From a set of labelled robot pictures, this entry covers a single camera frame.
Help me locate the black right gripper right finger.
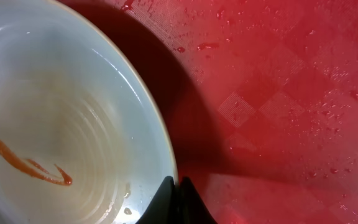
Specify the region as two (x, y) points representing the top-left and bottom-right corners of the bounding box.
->
(179, 177), (217, 224)

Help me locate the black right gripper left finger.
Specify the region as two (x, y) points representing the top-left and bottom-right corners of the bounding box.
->
(136, 176), (177, 224)

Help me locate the plate with ketchup streak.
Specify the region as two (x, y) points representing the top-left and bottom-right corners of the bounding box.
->
(0, 1), (177, 223)

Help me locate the red plastic tray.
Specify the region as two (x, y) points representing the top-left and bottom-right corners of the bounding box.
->
(67, 0), (358, 223)

